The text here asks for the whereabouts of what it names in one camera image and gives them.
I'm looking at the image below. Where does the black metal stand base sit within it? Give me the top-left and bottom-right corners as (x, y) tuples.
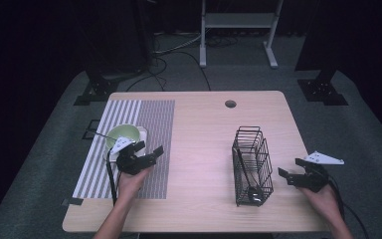
(73, 69), (120, 107)
(294, 66), (349, 107)

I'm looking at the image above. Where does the person's left hand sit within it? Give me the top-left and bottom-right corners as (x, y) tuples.
(116, 165), (154, 203)

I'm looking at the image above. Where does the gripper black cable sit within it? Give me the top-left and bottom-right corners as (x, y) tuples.
(327, 175), (369, 239)
(105, 150), (118, 207)

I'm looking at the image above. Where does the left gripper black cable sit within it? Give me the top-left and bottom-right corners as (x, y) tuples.
(105, 150), (118, 207)

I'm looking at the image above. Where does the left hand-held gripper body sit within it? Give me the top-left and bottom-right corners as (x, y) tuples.
(109, 135), (157, 176)

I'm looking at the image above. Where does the black spoon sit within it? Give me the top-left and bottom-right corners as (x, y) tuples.
(233, 148), (265, 203)

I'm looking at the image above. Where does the grey floor cable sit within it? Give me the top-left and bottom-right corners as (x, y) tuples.
(152, 33), (203, 56)

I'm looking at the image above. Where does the white metal desk frame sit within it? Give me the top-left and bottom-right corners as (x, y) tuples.
(199, 0), (285, 70)

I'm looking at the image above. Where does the thin chopstick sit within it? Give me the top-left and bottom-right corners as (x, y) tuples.
(91, 129), (118, 140)

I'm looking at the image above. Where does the person's right hand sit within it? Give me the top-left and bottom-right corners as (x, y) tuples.
(299, 183), (342, 223)

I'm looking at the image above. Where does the black floor cable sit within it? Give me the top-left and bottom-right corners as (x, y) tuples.
(125, 49), (212, 93)

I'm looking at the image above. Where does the light green bowl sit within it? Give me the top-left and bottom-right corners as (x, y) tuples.
(104, 123), (141, 150)

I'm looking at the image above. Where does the grey striped placemat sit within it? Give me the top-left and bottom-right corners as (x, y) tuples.
(72, 99), (176, 200)

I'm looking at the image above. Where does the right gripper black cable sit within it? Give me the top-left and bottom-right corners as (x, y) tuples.
(327, 175), (369, 239)

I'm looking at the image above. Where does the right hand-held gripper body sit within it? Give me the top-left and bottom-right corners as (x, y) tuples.
(286, 150), (345, 193)

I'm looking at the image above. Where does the black wire rack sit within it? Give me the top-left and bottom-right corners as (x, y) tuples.
(231, 125), (275, 207)

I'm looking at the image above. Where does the dark tape strip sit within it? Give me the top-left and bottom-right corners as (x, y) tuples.
(61, 197), (84, 207)

